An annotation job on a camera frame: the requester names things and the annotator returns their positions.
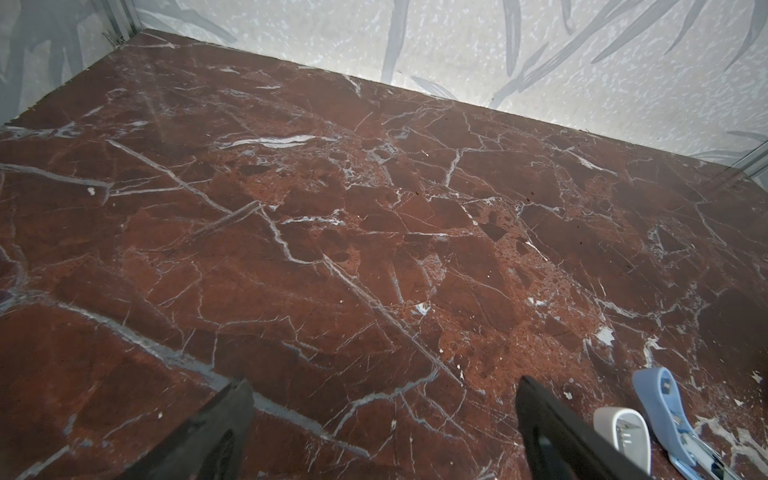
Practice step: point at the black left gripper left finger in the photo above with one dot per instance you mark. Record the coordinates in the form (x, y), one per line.
(208, 445)

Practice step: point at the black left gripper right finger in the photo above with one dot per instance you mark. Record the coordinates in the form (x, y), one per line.
(560, 445)

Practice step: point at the blue stapler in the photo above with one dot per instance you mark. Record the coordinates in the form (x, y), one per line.
(660, 397)
(626, 430)

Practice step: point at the aluminium frame post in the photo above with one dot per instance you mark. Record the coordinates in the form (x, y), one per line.
(754, 165)

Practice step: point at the aluminium left corner post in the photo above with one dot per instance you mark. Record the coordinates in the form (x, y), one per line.
(120, 18)

